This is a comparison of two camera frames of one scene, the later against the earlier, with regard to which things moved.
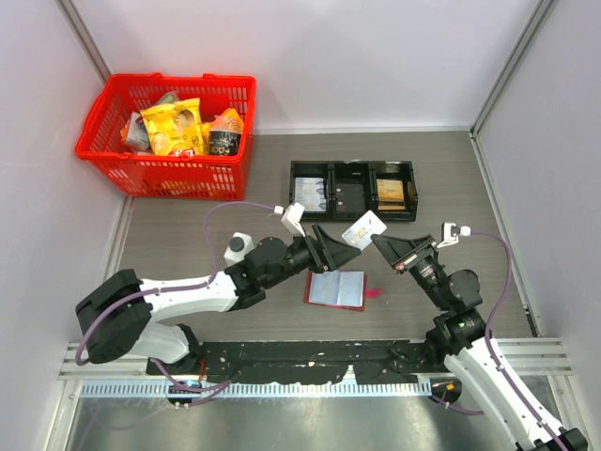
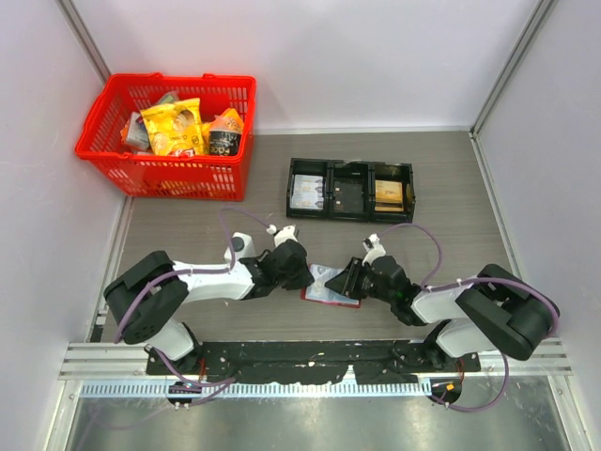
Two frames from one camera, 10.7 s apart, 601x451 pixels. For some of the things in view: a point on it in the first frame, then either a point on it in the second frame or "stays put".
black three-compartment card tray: x=346 y=190 stays put
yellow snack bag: x=177 y=126 stays put
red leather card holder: x=340 y=288 stays put
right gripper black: x=403 y=254 → x=346 y=281
